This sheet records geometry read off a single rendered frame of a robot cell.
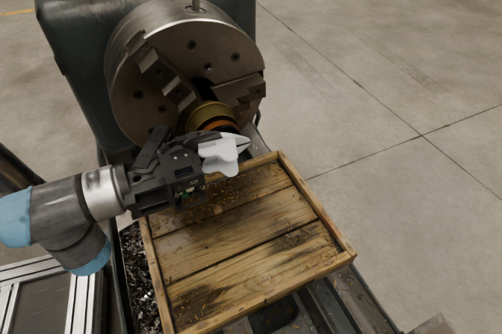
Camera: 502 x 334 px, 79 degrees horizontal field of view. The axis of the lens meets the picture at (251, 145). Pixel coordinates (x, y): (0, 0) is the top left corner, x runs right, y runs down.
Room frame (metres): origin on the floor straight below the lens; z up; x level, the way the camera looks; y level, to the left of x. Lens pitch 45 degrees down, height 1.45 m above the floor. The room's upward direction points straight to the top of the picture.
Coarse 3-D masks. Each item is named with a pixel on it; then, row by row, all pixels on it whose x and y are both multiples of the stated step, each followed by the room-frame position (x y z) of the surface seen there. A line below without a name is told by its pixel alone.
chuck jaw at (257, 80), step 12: (216, 84) 0.51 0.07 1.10; (228, 84) 0.51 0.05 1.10; (240, 84) 0.51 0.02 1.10; (252, 84) 0.51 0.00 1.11; (264, 84) 0.52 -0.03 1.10; (216, 96) 0.48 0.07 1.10; (228, 96) 0.47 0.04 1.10; (240, 96) 0.47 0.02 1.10; (252, 96) 0.50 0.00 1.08; (264, 96) 0.52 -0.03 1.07; (240, 108) 0.47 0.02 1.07
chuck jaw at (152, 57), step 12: (132, 48) 0.47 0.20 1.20; (144, 48) 0.47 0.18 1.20; (144, 60) 0.45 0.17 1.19; (156, 60) 0.43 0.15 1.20; (168, 60) 0.48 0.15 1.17; (144, 72) 0.42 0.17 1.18; (156, 72) 0.44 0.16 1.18; (168, 72) 0.44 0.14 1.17; (180, 72) 0.48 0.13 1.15; (156, 84) 0.43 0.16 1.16; (168, 84) 0.44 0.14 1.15; (180, 84) 0.43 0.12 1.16; (192, 84) 0.47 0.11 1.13; (168, 96) 0.42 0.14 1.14; (180, 96) 0.42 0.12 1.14; (192, 96) 0.42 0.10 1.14; (180, 108) 0.41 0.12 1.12; (192, 108) 0.41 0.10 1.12
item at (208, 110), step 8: (208, 104) 0.42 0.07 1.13; (216, 104) 0.42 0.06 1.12; (224, 104) 0.43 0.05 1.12; (192, 112) 0.41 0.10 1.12; (200, 112) 0.41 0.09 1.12; (208, 112) 0.40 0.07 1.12; (216, 112) 0.40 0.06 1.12; (224, 112) 0.41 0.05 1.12; (232, 112) 0.44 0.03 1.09; (192, 120) 0.40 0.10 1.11; (200, 120) 0.39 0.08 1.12; (208, 120) 0.39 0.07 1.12; (216, 120) 0.39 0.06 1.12; (224, 120) 0.39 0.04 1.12; (232, 120) 0.40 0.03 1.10; (192, 128) 0.39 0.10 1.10; (200, 128) 0.38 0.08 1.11; (208, 128) 0.37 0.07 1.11; (216, 128) 0.37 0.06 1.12; (224, 128) 0.37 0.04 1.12; (232, 128) 0.37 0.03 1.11
